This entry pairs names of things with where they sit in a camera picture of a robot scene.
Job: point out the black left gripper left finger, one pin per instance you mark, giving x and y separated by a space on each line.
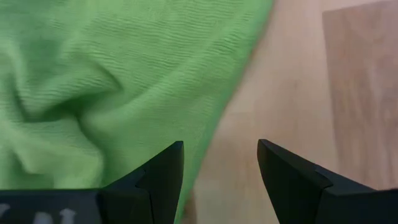
140 202

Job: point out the green microfiber towel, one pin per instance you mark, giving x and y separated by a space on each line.
124 62

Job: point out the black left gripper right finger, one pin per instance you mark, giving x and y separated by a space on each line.
298 193

